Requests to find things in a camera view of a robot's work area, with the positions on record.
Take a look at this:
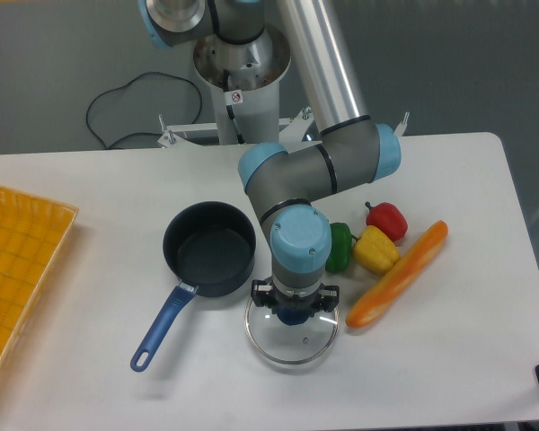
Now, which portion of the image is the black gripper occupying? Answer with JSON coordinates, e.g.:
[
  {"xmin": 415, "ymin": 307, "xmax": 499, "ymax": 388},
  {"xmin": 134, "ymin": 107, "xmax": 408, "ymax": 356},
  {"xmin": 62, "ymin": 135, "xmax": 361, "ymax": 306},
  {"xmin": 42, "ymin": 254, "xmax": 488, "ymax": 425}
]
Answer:
[{"xmin": 251, "ymin": 278, "xmax": 340, "ymax": 314}]

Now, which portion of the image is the glass lid blue knob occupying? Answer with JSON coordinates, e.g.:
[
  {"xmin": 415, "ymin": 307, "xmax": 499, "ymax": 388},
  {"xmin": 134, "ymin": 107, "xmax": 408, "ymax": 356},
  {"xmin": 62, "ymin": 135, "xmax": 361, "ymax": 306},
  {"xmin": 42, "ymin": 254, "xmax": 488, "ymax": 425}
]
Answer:
[{"xmin": 244, "ymin": 299, "xmax": 340, "ymax": 366}]

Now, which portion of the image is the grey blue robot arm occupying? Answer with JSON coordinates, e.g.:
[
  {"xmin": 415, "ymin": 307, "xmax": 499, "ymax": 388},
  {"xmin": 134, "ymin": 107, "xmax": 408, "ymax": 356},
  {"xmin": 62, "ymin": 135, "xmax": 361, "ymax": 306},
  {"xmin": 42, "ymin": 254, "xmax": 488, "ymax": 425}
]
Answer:
[{"xmin": 138, "ymin": 1, "xmax": 401, "ymax": 320}]

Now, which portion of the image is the green toy bell pepper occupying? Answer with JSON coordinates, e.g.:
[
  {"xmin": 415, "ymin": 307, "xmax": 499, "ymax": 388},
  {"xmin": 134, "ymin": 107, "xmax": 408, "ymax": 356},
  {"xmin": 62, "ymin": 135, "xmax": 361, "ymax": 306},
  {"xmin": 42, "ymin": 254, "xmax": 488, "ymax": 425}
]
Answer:
[{"xmin": 325, "ymin": 222, "xmax": 353, "ymax": 274}]

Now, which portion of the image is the orange toy baguette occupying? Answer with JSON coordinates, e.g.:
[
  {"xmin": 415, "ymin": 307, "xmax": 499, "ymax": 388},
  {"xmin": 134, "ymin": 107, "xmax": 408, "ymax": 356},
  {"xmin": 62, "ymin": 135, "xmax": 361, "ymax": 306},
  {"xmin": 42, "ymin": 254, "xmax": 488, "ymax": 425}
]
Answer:
[{"xmin": 345, "ymin": 220, "xmax": 449, "ymax": 330}]

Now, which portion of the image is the yellow toy bell pepper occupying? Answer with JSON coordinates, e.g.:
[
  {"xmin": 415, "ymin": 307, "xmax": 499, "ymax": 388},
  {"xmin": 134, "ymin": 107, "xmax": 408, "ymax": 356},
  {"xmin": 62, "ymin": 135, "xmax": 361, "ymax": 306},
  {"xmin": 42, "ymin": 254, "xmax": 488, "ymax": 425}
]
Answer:
[{"xmin": 352, "ymin": 225, "xmax": 401, "ymax": 276}]

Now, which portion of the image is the red toy bell pepper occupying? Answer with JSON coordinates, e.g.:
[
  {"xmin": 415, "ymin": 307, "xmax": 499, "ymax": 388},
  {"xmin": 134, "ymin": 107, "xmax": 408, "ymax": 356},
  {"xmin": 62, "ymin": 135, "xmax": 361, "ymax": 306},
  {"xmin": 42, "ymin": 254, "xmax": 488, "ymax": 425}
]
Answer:
[{"xmin": 365, "ymin": 202, "xmax": 408, "ymax": 242}]

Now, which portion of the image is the yellow plastic basket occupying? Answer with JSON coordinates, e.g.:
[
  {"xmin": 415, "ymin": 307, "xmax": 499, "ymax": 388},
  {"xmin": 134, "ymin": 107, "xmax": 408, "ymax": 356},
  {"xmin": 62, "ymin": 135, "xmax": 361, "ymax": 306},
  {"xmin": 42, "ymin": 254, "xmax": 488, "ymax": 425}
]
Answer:
[{"xmin": 0, "ymin": 185, "xmax": 79, "ymax": 369}]

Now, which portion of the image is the dark saucepan blue handle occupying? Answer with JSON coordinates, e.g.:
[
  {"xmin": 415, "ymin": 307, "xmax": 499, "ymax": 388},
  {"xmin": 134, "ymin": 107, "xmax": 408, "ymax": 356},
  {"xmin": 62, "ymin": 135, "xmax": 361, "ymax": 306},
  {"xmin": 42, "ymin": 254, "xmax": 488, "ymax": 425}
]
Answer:
[{"xmin": 130, "ymin": 201, "xmax": 257, "ymax": 373}]

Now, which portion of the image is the white metal base frame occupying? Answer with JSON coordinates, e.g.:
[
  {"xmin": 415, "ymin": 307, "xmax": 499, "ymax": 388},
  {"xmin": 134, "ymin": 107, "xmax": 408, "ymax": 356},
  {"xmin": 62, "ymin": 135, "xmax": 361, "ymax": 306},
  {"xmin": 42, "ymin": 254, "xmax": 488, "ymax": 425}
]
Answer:
[{"xmin": 156, "ymin": 106, "xmax": 412, "ymax": 154}]

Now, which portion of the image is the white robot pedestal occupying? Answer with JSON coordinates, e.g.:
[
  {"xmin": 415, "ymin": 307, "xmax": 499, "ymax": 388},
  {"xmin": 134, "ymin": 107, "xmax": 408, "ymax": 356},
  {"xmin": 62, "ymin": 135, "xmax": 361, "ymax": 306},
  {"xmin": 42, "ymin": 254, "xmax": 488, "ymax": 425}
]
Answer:
[{"xmin": 193, "ymin": 24, "xmax": 291, "ymax": 145}]

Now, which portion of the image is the black cable on floor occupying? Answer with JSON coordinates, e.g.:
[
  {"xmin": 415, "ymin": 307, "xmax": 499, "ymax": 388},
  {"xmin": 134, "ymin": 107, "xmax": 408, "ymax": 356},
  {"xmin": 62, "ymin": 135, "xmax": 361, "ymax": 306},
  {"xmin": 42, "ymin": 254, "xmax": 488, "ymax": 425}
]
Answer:
[{"xmin": 85, "ymin": 71, "xmax": 204, "ymax": 150}]

